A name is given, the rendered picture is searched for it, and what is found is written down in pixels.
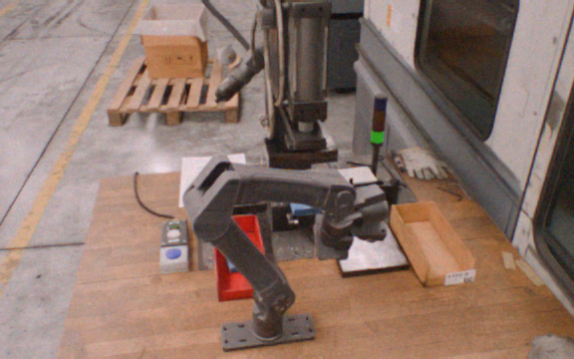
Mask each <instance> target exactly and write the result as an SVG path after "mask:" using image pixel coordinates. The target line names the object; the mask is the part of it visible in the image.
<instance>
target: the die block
mask: <svg viewBox="0 0 574 359"><path fill-rule="evenodd" d="M267 214H268V218H269V222H270V227H271V231H272V232H276V231H286V230H295V224H292V226H290V224H289V221H288V217H287V214H288V208H280V209H271V206H270V202H269V201H267Z"/></svg>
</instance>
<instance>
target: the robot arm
mask: <svg viewBox="0 0 574 359"><path fill-rule="evenodd" d="M245 201H269V202H287V203H298V204H305V205H309V206H313V207H320V208H321V209H322V210H325V213H324V214H316V216H315V220H316V224H315V225H314V233H315V245H316V249H315V250H316V257H317V258H318V259H319V260H327V259H340V260H347V259H348V258H349V250H350V249H351V247H352V245H353V241H354V239H355V238H354V236H356V237H357V238H358V239H360V240H364V241H369V242H376V241H378V240H380V241H383V240H384V239H385V237H386V236H387V229H386V222H385V218H387V217H388V216H389V208H388V204H387V202H386V194H385V193H384V192H383V191H382V190H381V189H380V188H379V187H378V186H377V185H376V184H373V185H370V186H367V187H363V188H360V189H357V190H355V189H354V188H353V187H352V186H351V185H350V184H349V182H348V181H347V179H346V178H345V177H344V176H343V175H342V174H341V173H340V172H339V171H338V170H335V169H326V168H317V169H316V170H307V171H292V170H281V169H270V168H260V167H253V166H247V165H245V164H241V163H232V162H231V161H230V159H229V157H228V156H227V155H221V154H218V155H214V156H213V157H212V158H211V159H210V160H209V162H208V163H207V164H206V165H205V167H204V168H203V169H202V170H201V172H200V173H199V174H198V175H197V176H196V178H195V179H194V180H193V181H192V183H191V184H190V185H189V186H188V187H187V189H186V190H185V191H184V193H183V195H182V203H183V206H184V208H185V211H186V214H187V217H188V220H189V222H190V225H192V229H193V231H194V233H195V235H196V236H197V237H199V238H201V239H203V240H204V241H205V243H208V242H209V243H210V244H211V245H212V246H213V247H215V248H216V249H217V250H219V251H220V253H222V254H223V255H224V256H225V257H226V258H227V259H228V260H229V261H230V262H231V263H232V264H233V265H234V266H235V268H236V269H237V270H238V271H239V273H240V274H241V275H242V276H243V277H244V278H245V279H246V280H247V282H248V283H249V284H251V286H252V287H253V289H254V291H253V297H254V299H255V304H254V305H253V309H252V310H253V320H245V321H237V322H229V323H223V324H222V325H221V339H222V349H223V351H224V352H230V351H237V350H245V349H253V348H260V347H267V346H275V345H283V344H290V343H297V342H305V341H313V340H315V339H316V329H315V326H314V322H313V319H312V315H311V314H310V313H301V314H293V315H285V316H284V314H285V313H286V311H287V310H288V309H289V308H291V307H292V305H293V304H294V301H295V299H296V294H295V292H294V290H293V288H292V287H291V285H290V283H289V281H288V279H287V278H286V276H285V274H284V271H283V270H282V269H281V268H280V266H278V265H277V264H276V263H275V262H273V263H272V262H271V261H270V260H268V259H267V258H266V257H265V256H264V254H263V253H262V252H261V251H260V250H259V248H258V247H257V246H256V245H255V244H254V243H253V240H252V239H251V238H249V237H248V236H247V235H246V233H245V232H244V231H243V230H242V229H241V227H240V226H239V225H238V224H237V222H236V221H235V219H234V218H233V217H232V214H233V209H234V205H235V204H236V203H243V202H245ZM225 330H226V331H225ZM226 343H227V344H226Z"/></svg>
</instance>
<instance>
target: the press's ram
mask: <svg viewBox="0 0 574 359"><path fill-rule="evenodd" d="M279 109H280V112H281V114H282V117H283V120H284V123H285V126H286V128H287V131H288V134H289V135H285V137H273V139H271V140H269V139H268V138H263V150H264V154H265V158H266V161H267V165H268V167H269V168H280V167H292V166H303V165H314V164H325V163H337V162H338V159H339V149H338V147H337V145H335V143H334V141H333V140H332V138H331V136H330V134H329V133H323V131H322V129H321V127H320V125H319V123H318V120H309V121H299V123H297V125H293V123H291V118H290V115H289V113H288V111H287V110H286V107H285V108H284V107H282V106H281V107H279Z"/></svg>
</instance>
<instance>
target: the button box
mask: <svg viewBox="0 0 574 359"><path fill-rule="evenodd" d="M139 174H140V173H139V172H138V171H136V172H135V193H136V197H137V199H138V201H139V203H140V205H141V206H142V207H144V208H145V209H146V210H148V211H150V213H151V214H154V215H156V216H159V217H166V218H171V219H172V221H165V222H163V223H162V232H161V233H160V248H168V247H177V246H187V221H186V219H184V220H177V219H176V218H175V217H174V216H171V215H166V214H159V213H156V211H154V210H152V209H151V208H149V207H147V206H146V205H145V204H144V203H143V202H142V201H141V199H140V197H139V193H138V184H137V179H138V175H139ZM172 223H178V224H179V229H177V230H178V231H179V236H177V237H169V236H168V233H169V232H170V229H169V228H168V226H169V225H170V224H172ZM187 251H188V246H187Z"/></svg>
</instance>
